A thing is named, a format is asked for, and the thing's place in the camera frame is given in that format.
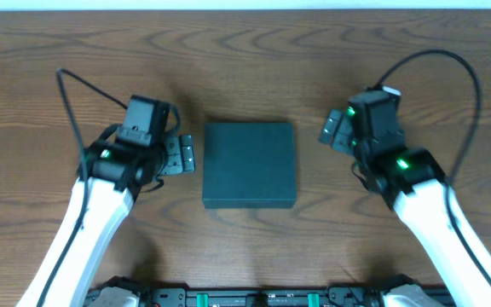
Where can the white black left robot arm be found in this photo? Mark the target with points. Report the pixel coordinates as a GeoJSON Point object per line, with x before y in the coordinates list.
{"type": "Point", "coordinates": [98, 205]}

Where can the black rail with green clips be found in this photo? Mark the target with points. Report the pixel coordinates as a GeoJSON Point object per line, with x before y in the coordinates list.
{"type": "Point", "coordinates": [402, 291]}

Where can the black gift box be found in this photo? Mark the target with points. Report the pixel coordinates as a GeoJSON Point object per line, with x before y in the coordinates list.
{"type": "Point", "coordinates": [249, 166]}

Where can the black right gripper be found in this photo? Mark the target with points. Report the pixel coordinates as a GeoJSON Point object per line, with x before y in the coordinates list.
{"type": "Point", "coordinates": [337, 129]}

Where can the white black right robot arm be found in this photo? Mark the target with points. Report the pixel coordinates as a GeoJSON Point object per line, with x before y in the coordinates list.
{"type": "Point", "coordinates": [415, 188]}

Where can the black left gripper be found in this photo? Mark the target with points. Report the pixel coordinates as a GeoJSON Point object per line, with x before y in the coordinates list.
{"type": "Point", "coordinates": [179, 153]}

